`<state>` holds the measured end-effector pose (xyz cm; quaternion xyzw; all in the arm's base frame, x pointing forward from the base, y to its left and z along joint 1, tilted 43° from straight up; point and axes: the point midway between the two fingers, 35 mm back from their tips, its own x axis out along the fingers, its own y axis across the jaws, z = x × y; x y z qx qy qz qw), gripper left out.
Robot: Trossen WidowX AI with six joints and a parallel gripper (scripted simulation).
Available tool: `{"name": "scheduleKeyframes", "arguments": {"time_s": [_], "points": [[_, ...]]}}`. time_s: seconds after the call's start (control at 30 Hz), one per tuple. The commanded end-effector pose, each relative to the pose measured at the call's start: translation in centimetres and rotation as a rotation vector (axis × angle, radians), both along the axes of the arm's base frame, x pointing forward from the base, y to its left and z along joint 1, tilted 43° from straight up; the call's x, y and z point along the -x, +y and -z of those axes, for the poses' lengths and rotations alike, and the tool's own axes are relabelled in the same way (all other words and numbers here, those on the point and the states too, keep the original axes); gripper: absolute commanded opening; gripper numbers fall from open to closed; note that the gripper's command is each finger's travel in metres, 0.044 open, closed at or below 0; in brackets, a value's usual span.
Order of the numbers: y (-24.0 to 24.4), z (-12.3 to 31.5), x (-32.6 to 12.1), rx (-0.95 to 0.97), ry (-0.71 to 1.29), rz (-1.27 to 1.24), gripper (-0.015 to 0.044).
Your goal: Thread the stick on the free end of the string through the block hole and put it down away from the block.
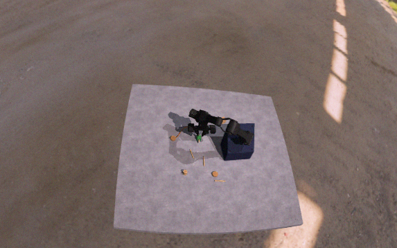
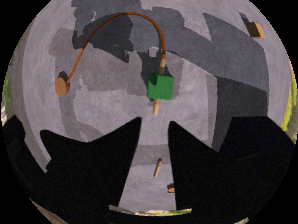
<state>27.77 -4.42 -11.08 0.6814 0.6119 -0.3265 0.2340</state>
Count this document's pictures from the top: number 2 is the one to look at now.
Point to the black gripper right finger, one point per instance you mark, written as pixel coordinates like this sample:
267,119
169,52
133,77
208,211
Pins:
197,168

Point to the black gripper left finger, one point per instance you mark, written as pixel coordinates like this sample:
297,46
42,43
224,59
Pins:
107,160

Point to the brown wooden block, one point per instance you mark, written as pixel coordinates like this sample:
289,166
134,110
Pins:
255,30

